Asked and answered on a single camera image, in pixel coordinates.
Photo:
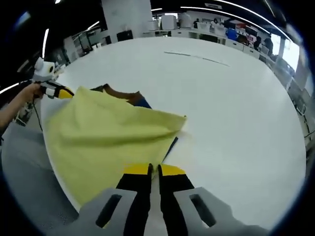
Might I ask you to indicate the white table socket panel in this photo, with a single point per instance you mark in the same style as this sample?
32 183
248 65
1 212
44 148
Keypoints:
197 57

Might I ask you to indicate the ceiling air vent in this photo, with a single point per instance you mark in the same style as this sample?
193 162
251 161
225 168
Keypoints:
213 6

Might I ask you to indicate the black cabinet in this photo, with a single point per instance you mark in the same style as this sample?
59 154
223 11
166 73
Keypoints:
124 36

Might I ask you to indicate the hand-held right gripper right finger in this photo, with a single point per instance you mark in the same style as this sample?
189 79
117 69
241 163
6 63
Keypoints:
174 204

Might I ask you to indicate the person's left hand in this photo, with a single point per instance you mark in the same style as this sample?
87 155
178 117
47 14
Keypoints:
33 92

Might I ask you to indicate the white square pillar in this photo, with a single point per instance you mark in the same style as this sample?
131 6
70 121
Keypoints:
126 17

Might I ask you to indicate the yellow garment blue grey sleeves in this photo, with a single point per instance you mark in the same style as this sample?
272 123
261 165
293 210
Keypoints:
98 142

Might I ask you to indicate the blue box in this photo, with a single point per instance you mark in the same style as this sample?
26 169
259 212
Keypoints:
231 34

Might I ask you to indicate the ceiling light strip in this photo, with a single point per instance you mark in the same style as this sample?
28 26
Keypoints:
45 41
233 15
93 25

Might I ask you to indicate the white appliance box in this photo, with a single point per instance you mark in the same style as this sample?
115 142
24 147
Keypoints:
169 22

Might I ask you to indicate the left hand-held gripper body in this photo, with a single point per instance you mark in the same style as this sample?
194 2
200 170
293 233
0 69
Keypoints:
44 71

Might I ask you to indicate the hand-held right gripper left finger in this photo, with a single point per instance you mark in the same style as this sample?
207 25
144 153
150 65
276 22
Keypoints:
136 204

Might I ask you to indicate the white counter cabinets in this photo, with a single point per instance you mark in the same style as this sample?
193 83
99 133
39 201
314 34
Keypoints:
236 44

